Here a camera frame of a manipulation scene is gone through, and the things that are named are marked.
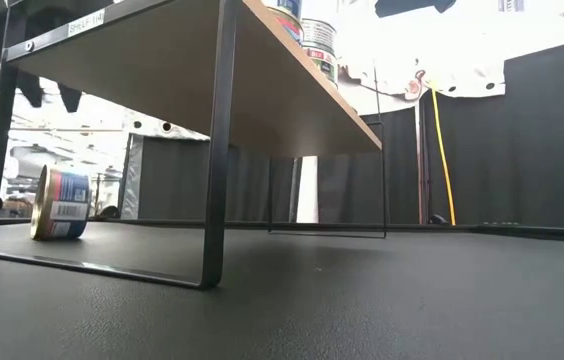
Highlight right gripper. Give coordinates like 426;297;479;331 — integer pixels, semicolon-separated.
374;0;458;19

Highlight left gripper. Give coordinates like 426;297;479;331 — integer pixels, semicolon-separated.
0;0;113;114

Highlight white lid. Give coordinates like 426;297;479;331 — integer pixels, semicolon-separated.
261;5;305;46

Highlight wooden shelf black metal legs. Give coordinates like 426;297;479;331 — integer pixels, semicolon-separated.
0;0;388;291

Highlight silver backdrop sheet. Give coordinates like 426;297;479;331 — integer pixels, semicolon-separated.
120;107;212;142
336;57;507;117

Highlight pale metal pole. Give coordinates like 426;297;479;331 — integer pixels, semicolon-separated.
413;97;426;224

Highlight black curtain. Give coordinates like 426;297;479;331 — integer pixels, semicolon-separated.
317;33;564;232
139;134;297;225

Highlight grey metal post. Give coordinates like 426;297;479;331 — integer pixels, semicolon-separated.
120;133;144;220

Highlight yellow cable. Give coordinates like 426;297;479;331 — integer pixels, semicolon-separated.
429;82;457;226

